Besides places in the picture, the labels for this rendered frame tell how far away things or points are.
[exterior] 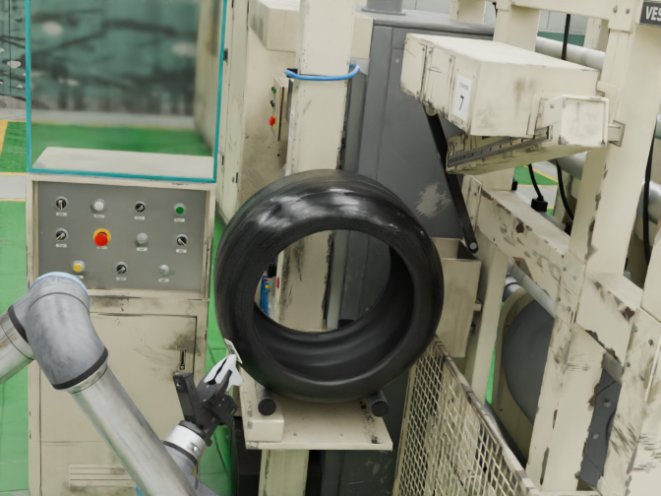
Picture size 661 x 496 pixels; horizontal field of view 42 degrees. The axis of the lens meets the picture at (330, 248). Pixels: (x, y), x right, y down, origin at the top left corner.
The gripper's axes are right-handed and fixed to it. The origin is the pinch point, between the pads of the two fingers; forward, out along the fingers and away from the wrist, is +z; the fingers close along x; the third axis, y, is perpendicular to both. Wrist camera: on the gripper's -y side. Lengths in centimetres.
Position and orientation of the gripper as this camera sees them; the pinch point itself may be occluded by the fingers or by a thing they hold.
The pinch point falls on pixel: (229, 356)
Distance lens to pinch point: 204.6
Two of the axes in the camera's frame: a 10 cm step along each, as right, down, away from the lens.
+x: 7.2, -0.6, -6.9
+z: 4.4, -7.3, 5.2
